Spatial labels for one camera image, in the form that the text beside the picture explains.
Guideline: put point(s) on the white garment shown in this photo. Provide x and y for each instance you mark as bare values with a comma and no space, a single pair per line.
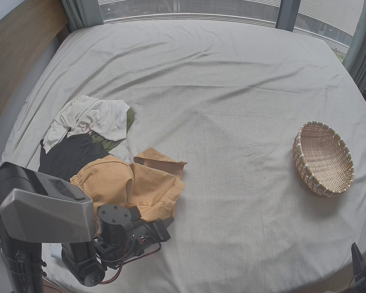
94,114

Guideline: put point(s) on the green garment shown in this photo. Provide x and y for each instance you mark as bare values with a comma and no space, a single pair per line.
108,143

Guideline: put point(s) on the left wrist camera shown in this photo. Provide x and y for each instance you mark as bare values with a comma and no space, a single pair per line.
134,213

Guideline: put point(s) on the black garment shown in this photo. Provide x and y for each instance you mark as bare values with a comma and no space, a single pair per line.
70,157

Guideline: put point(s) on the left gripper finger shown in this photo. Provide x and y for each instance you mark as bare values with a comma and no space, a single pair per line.
170,221

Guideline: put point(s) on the tan shorts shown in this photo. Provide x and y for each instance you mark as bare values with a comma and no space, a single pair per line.
152,182

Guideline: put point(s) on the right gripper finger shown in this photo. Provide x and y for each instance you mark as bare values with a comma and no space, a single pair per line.
357,261

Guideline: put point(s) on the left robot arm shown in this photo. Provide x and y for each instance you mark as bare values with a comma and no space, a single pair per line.
45,206

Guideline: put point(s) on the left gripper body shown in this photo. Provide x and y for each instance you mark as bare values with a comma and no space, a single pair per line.
154,232

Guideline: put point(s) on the round woven basket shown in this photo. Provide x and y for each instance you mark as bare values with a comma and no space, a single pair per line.
323,160

